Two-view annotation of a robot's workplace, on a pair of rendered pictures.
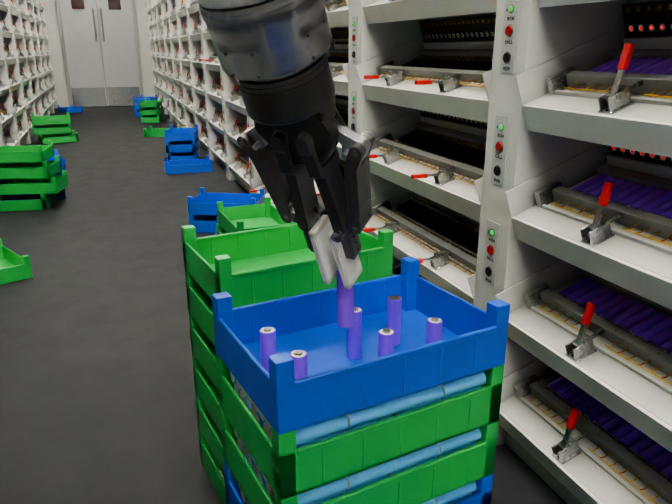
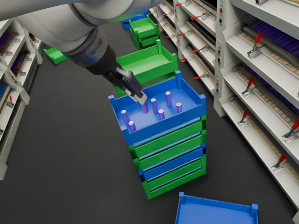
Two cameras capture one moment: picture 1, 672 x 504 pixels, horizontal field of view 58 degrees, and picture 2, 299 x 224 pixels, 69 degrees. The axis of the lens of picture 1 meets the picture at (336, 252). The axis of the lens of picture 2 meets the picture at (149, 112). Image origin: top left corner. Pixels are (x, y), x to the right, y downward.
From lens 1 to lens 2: 27 cm
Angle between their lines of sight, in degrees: 28
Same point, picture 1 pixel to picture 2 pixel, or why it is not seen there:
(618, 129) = (261, 13)
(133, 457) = (107, 123)
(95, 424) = (96, 112)
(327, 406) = (142, 137)
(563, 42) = not seen: outside the picture
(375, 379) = (156, 127)
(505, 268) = (224, 59)
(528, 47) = not seen: outside the picture
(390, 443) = (166, 141)
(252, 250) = (130, 61)
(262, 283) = not seen: hidden behind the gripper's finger
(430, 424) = (179, 134)
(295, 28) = (88, 53)
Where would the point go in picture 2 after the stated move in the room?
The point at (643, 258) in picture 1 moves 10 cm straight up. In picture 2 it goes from (268, 67) to (274, 40)
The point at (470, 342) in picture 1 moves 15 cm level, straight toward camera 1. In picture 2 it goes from (191, 111) to (179, 145)
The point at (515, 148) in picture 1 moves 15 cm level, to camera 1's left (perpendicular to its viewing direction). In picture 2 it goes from (226, 12) to (189, 17)
